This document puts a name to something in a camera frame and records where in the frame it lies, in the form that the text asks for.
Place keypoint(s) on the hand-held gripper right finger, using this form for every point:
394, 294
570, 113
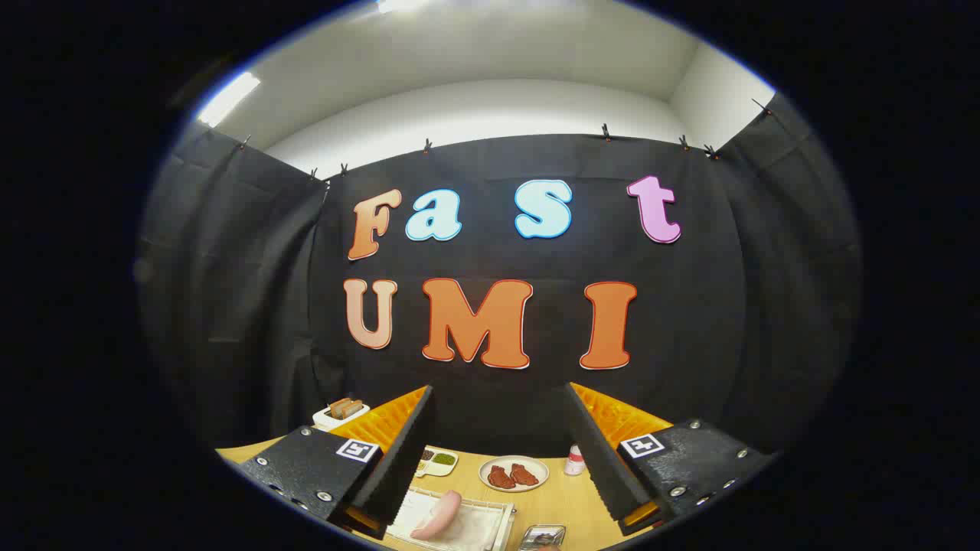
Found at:
605, 474

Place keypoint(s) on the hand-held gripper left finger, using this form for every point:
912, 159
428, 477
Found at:
398, 474

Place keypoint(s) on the pink plate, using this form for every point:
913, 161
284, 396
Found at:
440, 516

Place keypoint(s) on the white divided condiment dish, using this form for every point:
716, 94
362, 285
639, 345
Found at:
438, 461

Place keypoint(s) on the white plate with meat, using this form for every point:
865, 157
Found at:
514, 488

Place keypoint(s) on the clear bottle with red label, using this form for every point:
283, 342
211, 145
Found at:
575, 461

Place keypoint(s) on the brown meat piece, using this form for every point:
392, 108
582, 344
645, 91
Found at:
501, 478
524, 474

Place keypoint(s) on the white toaster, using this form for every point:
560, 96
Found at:
337, 421

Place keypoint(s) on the toast slices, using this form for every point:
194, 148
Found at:
344, 407

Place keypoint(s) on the black backdrop cloth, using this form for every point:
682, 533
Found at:
498, 252

